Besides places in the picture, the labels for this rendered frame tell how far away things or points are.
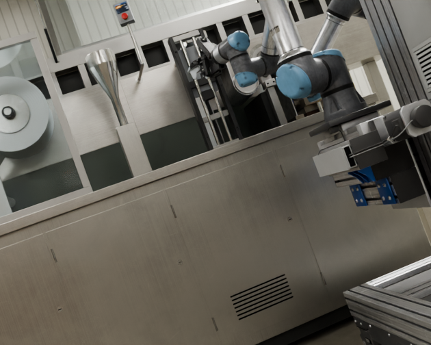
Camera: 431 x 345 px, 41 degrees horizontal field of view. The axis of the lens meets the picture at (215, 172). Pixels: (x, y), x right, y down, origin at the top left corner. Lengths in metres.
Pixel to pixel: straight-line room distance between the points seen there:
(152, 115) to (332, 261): 1.17
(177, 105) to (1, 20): 2.11
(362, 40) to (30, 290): 2.19
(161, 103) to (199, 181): 0.75
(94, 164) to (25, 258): 0.78
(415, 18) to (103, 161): 1.78
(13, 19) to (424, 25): 3.60
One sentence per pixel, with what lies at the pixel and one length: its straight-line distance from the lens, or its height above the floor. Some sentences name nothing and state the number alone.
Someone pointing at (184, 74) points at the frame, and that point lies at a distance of 2.56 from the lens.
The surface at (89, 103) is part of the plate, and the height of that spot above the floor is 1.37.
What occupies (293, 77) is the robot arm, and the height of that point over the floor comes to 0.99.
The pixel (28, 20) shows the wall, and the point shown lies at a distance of 4.71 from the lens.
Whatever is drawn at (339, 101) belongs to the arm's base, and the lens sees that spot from 1.95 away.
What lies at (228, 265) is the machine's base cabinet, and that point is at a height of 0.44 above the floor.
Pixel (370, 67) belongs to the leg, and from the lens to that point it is 3.54.
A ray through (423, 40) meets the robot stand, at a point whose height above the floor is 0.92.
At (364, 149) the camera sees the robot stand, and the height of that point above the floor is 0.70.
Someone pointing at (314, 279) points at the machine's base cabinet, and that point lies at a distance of 2.47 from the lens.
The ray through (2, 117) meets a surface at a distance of 2.44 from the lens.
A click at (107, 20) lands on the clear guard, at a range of 3.04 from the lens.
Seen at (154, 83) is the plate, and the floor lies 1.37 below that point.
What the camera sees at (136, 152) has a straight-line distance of 2.66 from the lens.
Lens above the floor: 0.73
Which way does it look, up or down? 2 degrees up
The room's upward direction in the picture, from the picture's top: 20 degrees counter-clockwise
